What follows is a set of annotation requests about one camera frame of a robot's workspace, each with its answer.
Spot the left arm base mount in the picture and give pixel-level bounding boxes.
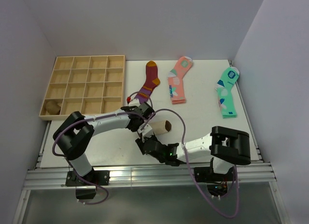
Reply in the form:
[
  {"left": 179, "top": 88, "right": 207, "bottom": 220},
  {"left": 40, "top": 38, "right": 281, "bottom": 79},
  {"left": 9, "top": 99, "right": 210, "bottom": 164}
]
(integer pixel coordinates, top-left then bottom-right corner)
[{"left": 65, "top": 170, "right": 110, "bottom": 204}]

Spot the mint green patterned sock pair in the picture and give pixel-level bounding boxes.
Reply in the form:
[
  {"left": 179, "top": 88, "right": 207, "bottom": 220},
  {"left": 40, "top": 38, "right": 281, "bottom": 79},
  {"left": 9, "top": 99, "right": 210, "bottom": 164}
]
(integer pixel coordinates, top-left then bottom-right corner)
[{"left": 215, "top": 67, "right": 239, "bottom": 118}]

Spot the pink patterned sock pair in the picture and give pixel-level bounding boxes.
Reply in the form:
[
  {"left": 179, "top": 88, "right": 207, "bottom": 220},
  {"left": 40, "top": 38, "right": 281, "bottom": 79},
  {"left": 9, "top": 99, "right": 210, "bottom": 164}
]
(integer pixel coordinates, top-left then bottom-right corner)
[{"left": 168, "top": 56, "right": 193, "bottom": 104}]

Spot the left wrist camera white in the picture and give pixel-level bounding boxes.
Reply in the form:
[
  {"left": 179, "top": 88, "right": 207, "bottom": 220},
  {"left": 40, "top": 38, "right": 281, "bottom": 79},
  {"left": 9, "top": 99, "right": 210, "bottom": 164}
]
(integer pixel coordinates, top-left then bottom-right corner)
[{"left": 126, "top": 97, "right": 140, "bottom": 107}]

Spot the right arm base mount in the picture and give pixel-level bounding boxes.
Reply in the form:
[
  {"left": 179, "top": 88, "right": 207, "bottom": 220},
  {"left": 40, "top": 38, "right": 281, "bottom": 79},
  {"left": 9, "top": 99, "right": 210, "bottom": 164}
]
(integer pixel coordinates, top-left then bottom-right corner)
[{"left": 194, "top": 167, "right": 235, "bottom": 183}]

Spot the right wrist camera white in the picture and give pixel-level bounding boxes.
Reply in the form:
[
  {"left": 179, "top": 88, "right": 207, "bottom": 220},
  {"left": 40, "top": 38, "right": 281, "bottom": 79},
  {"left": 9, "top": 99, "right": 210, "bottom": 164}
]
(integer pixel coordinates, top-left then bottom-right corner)
[{"left": 137, "top": 124, "right": 154, "bottom": 140}]

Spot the wooden compartment tray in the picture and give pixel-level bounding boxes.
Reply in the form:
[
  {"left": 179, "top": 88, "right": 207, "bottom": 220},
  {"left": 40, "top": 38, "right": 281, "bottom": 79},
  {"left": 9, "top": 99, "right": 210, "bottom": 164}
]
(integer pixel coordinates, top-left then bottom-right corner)
[{"left": 39, "top": 55, "right": 126, "bottom": 121}]

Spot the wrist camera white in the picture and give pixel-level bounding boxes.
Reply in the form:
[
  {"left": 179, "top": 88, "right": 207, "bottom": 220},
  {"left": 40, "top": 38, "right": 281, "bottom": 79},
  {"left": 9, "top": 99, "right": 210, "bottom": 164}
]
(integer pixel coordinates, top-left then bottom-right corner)
[
  {"left": 126, "top": 97, "right": 140, "bottom": 107},
  {"left": 137, "top": 124, "right": 154, "bottom": 140}
]

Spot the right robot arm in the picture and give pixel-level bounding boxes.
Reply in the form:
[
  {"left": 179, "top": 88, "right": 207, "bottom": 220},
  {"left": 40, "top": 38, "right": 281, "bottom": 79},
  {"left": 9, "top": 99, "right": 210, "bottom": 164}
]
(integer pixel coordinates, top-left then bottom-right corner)
[{"left": 135, "top": 125, "right": 251, "bottom": 181}]

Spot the tan brown ribbed sock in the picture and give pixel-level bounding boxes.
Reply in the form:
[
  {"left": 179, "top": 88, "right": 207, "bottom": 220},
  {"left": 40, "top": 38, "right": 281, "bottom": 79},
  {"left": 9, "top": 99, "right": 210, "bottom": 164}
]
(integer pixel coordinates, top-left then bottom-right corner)
[{"left": 45, "top": 100, "right": 61, "bottom": 115}]

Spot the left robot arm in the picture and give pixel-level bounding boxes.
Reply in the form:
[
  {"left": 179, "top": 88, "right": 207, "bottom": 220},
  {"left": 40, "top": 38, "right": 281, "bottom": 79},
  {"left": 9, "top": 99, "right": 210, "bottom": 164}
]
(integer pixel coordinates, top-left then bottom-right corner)
[{"left": 53, "top": 102, "right": 154, "bottom": 185}]

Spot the aluminium rail frame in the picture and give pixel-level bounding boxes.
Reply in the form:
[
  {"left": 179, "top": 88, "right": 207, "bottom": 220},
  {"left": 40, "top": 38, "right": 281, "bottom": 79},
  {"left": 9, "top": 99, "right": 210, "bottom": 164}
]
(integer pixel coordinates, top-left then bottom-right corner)
[{"left": 16, "top": 112, "right": 289, "bottom": 224}]

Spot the cream brown striped sock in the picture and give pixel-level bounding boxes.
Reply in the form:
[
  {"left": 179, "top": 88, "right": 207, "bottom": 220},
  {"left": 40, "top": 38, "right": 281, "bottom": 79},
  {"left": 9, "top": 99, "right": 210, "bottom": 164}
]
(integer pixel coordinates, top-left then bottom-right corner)
[{"left": 150, "top": 120, "right": 172, "bottom": 135}]

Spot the maroon purple striped sock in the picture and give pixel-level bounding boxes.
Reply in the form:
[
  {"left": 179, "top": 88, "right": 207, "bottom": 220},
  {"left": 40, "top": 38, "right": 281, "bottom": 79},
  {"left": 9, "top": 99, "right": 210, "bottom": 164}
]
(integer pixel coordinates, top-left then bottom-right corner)
[{"left": 135, "top": 61, "right": 160, "bottom": 104}]

